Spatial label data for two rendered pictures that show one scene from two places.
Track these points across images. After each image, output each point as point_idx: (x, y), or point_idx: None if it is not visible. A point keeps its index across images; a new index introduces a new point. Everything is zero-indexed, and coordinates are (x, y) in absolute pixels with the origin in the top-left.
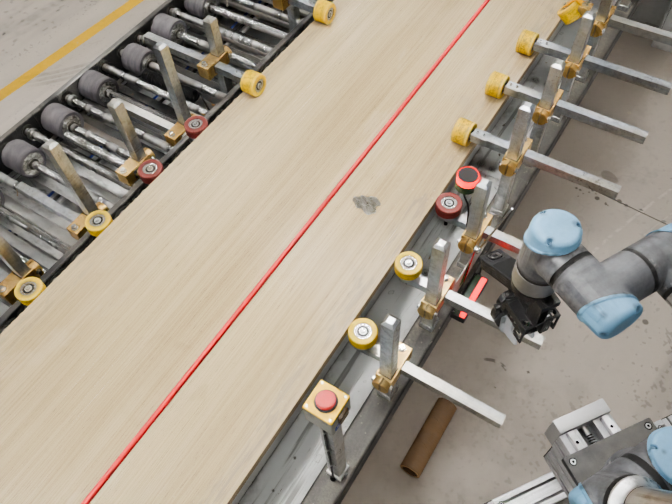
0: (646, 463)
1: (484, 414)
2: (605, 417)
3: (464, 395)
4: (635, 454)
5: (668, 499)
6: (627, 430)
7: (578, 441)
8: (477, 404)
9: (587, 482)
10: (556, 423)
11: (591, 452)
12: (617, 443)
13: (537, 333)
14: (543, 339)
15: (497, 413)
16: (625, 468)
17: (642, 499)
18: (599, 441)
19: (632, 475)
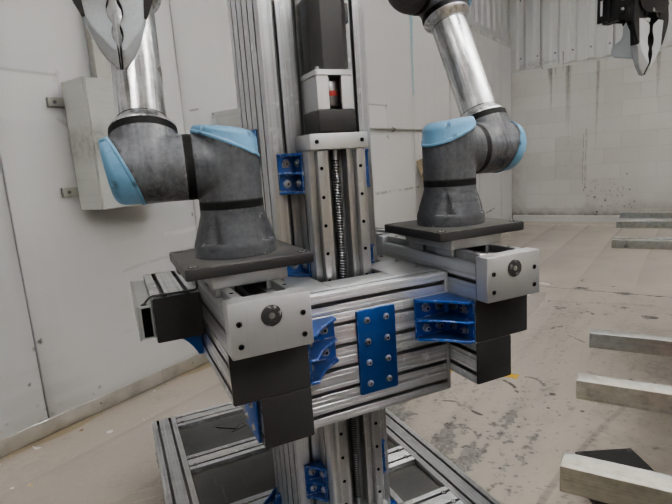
0: (476, 124)
1: (618, 331)
2: (481, 253)
3: (659, 338)
4: (482, 131)
5: (480, 66)
6: (463, 229)
7: (507, 246)
8: (634, 335)
9: (516, 134)
10: (534, 248)
11: (497, 223)
12: (472, 226)
13: (593, 382)
14: (578, 377)
15: (601, 332)
16: (491, 126)
17: (489, 87)
18: (490, 226)
19: (490, 107)
